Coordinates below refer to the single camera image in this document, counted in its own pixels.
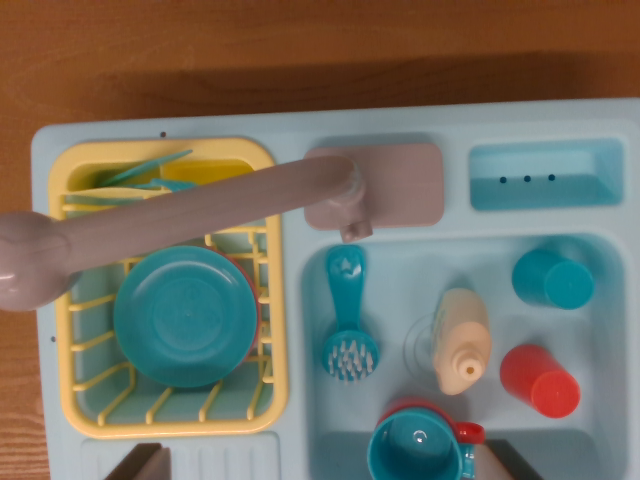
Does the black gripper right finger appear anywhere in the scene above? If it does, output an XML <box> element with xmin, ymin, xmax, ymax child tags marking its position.
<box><xmin>472</xmin><ymin>438</ymin><xmax>536</xmax><ymax>480</ymax></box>

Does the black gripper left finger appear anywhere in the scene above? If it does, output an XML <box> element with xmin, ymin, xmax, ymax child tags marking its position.
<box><xmin>102</xmin><ymin>442</ymin><xmax>172</xmax><ymax>480</ymax></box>

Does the cream detergent bottle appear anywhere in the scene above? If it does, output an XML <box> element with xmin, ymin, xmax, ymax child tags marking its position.
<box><xmin>431</xmin><ymin>287</ymin><xmax>493</xmax><ymax>397</ymax></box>

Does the light blue toy sink unit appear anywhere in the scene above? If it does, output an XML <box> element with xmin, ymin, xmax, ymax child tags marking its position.
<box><xmin>29</xmin><ymin>97</ymin><xmax>640</xmax><ymax>480</ymax></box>

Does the red toy mug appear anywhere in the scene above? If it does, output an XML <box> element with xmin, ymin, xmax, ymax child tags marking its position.
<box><xmin>377</xmin><ymin>397</ymin><xmax>486</xmax><ymax>446</ymax></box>

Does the yellow dish rack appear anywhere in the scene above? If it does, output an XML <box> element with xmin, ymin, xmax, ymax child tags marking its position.
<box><xmin>48</xmin><ymin>137</ymin><xmax>292</xmax><ymax>440</ymax></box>

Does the teal toy mug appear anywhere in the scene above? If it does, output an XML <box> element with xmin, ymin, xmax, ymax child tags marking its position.
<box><xmin>367</xmin><ymin>405</ymin><xmax>476</xmax><ymax>480</ymax></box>

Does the red toy tumbler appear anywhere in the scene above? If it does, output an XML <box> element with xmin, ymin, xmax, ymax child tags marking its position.
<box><xmin>499</xmin><ymin>343</ymin><xmax>582</xmax><ymax>420</ymax></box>

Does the teal toy plate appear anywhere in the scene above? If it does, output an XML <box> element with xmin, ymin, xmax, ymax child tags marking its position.
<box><xmin>113</xmin><ymin>245</ymin><xmax>260</xmax><ymax>389</ymax></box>

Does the teal toy tumbler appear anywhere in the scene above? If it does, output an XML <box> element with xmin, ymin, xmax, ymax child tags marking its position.
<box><xmin>511</xmin><ymin>248</ymin><xmax>596</xmax><ymax>311</ymax></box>

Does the red toy plate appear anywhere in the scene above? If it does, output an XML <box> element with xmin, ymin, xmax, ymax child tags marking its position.
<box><xmin>202</xmin><ymin>234</ymin><xmax>264</xmax><ymax>367</ymax></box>

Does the teal dish brush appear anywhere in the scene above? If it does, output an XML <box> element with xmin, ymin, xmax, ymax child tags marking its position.
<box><xmin>321</xmin><ymin>243</ymin><xmax>384</xmax><ymax>384</ymax></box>

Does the mauve grey toy faucet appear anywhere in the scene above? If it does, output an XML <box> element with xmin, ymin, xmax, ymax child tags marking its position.
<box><xmin>0</xmin><ymin>143</ymin><xmax>445</xmax><ymax>312</ymax></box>

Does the teal toy cutlery piece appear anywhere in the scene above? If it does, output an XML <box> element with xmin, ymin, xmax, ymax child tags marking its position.
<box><xmin>94</xmin><ymin>148</ymin><xmax>194</xmax><ymax>189</ymax></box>
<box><xmin>128</xmin><ymin>177</ymin><xmax>199</xmax><ymax>194</ymax></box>

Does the yellow toy plate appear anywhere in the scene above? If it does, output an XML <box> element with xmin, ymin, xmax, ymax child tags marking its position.
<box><xmin>161</xmin><ymin>159</ymin><xmax>254</xmax><ymax>189</ymax></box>

